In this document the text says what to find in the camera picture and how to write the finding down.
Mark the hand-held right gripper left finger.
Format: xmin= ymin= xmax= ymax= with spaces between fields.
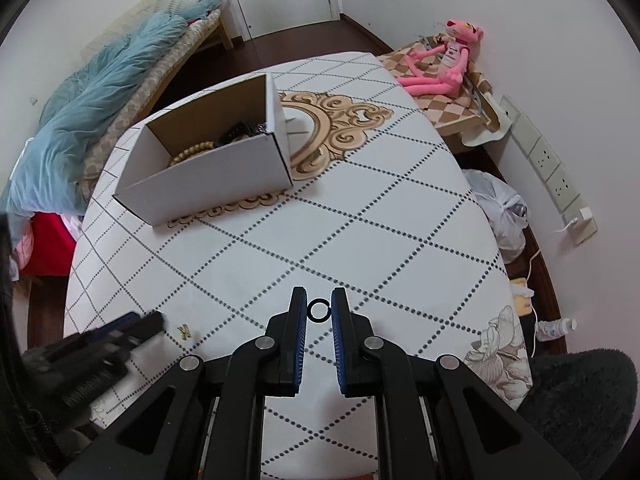
xmin=57 ymin=286 xmax=309 ymax=480

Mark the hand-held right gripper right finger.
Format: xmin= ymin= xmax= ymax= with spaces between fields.
xmin=330 ymin=287 xmax=581 ymax=480

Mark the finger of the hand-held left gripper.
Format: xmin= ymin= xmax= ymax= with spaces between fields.
xmin=117 ymin=311 xmax=165 ymax=349
xmin=80 ymin=311 xmax=142 ymax=343

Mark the cardboard box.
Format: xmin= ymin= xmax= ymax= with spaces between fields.
xmin=112 ymin=72 xmax=294 ymax=226

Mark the wooden bead bracelet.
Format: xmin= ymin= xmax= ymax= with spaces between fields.
xmin=168 ymin=141 xmax=216 ymax=167

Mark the black smart band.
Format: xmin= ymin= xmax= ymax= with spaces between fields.
xmin=217 ymin=120 xmax=256 ymax=144

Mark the red cloth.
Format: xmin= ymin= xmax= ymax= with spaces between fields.
xmin=21 ymin=211 xmax=77 ymax=279

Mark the white diamond-pattern tablecloth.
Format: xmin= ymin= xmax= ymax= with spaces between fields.
xmin=64 ymin=51 xmax=534 ymax=480

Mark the small beige box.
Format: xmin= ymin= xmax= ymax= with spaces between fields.
xmin=508 ymin=276 xmax=535 ymax=319

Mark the white plastic bag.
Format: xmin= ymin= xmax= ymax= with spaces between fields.
xmin=462 ymin=168 xmax=529 ymax=264

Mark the blue duvet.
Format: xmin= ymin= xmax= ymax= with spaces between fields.
xmin=0 ymin=12 xmax=189 ymax=242

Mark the clear water bottle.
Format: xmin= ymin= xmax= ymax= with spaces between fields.
xmin=534 ymin=317 xmax=578 ymax=342

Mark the bed with checkered sheet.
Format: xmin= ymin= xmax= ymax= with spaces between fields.
xmin=0 ymin=0 xmax=236 ymax=286

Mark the brown argyle cloth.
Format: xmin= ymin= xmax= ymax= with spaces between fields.
xmin=377 ymin=32 xmax=494 ymax=132

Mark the white power strip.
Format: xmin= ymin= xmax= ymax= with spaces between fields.
xmin=499 ymin=93 xmax=599 ymax=246

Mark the pink plush toy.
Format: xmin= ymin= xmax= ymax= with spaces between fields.
xmin=397 ymin=19 xmax=485 ymax=96

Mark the teal folded blanket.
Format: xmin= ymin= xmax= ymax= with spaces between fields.
xmin=169 ymin=0 xmax=222 ymax=22

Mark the white charging cable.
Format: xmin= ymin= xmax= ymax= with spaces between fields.
xmin=524 ymin=220 xmax=581 ymax=344

